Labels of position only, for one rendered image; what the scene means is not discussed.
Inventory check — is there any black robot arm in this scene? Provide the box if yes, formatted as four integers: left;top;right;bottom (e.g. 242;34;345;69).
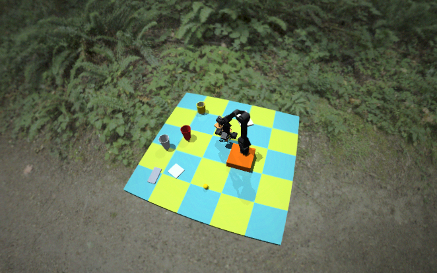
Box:
216;109;251;155

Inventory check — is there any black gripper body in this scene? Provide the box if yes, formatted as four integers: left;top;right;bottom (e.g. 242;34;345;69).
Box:
215;128;238;139

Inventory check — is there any white flat square plate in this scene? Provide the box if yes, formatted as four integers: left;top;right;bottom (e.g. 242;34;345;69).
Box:
168;164;184;178

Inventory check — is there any grey cup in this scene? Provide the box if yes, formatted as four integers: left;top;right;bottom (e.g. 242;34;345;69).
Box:
158;135;170;149

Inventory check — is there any yellow mug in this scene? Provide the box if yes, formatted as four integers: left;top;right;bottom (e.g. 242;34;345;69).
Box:
196;102;205;114

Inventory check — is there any red cup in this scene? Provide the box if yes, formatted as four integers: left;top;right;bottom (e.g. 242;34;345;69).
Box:
180;125;191;140

